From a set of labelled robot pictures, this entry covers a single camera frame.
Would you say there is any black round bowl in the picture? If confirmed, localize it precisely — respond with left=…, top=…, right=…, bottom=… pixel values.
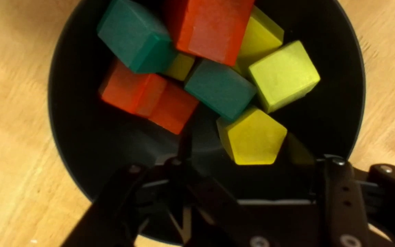
left=47, top=0, right=368, bottom=245

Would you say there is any red wooden cube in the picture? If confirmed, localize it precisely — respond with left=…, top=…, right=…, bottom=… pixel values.
left=165, top=0, right=257, bottom=69
left=99, top=61, right=169, bottom=119
left=149, top=82, right=201, bottom=138

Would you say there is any lime yellow wooden cube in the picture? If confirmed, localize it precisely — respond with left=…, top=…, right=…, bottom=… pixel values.
left=247, top=39, right=323, bottom=115

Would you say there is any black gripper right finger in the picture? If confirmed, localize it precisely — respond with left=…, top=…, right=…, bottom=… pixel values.
left=319, top=156, right=395, bottom=247

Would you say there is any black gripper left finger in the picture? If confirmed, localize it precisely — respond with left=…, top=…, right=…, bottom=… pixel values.
left=59, top=132, right=278, bottom=247

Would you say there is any teal wooden cube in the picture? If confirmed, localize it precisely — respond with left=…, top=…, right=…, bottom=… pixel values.
left=184, top=60, right=258, bottom=124
left=96, top=0, right=177, bottom=76

